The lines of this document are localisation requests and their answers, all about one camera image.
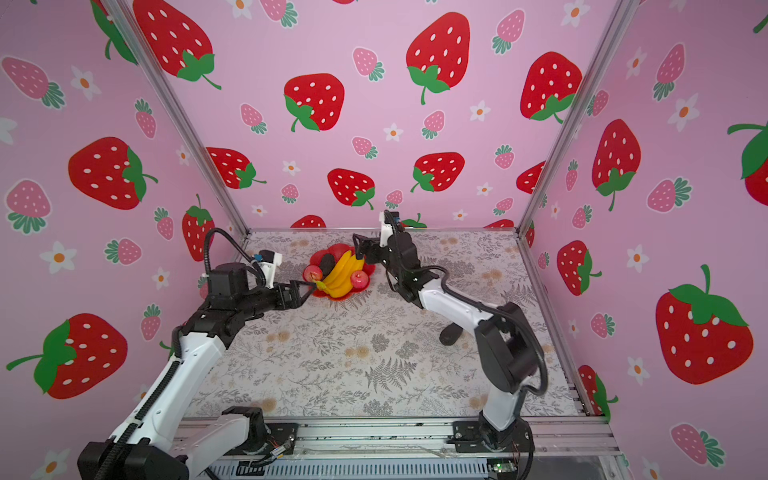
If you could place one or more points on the yellow fake banana bunch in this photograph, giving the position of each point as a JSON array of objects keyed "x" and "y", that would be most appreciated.
[{"x": 337, "y": 284}]

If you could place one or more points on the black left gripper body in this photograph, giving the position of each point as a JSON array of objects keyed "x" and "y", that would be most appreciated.
[{"x": 278, "y": 300}]

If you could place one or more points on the dark fake avocado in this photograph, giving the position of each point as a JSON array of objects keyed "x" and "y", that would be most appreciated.
[{"x": 327, "y": 264}]

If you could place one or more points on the aluminium right corner post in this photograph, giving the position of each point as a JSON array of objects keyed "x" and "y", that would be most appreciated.
[{"x": 619, "y": 22}]

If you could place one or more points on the large red-yellow fake apple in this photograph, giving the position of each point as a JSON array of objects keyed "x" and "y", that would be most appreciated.
[{"x": 313, "y": 273}]

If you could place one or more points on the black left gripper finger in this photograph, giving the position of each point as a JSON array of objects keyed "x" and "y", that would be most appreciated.
[
  {"x": 303, "y": 285},
  {"x": 306, "y": 295}
]

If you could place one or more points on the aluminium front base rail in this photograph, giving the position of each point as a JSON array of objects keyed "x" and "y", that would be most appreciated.
[{"x": 429, "y": 448}]

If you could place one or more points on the small red fake apple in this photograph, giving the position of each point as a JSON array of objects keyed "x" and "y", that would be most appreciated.
[{"x": 359, "y": 280}]

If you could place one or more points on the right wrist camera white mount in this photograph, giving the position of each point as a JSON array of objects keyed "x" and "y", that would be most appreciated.
[{"x": 390, "y": 227}]

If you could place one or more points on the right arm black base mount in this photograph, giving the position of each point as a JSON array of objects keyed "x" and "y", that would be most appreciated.
[{"x": 479, "y": 436}]

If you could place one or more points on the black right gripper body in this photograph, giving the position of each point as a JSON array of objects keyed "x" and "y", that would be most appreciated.
[{"x": 382, "y": 255}]

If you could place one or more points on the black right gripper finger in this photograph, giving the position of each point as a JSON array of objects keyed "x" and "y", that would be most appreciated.
[
  {"x": 361, "y": 253},
  {"x": 362, "y": 242}
]

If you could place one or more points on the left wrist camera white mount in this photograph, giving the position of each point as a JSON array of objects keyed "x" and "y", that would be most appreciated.
[{"x": 266, "y": 263}]

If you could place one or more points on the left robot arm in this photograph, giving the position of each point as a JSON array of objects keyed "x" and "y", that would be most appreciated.
[{"x": 143, "y": 446}]

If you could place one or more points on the aluminium corner frame post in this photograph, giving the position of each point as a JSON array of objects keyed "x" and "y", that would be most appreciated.
[{"x": 128, "y": 27}]

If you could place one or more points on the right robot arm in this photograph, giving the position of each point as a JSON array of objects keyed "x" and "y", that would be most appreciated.
[{"x": 511, "y": 356}]

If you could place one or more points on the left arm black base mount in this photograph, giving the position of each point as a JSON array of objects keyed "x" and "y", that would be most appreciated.
[{"x": 266, "y": 439}]

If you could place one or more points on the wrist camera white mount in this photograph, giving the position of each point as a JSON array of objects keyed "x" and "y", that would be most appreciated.
[
  {"x": 390, "y": 227},
  {"x": 266, "y": 263}
]

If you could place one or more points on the red flower-shaped fruit bowl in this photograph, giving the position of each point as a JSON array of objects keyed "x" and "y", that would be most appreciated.
[{"x": 337, "y": 250}]

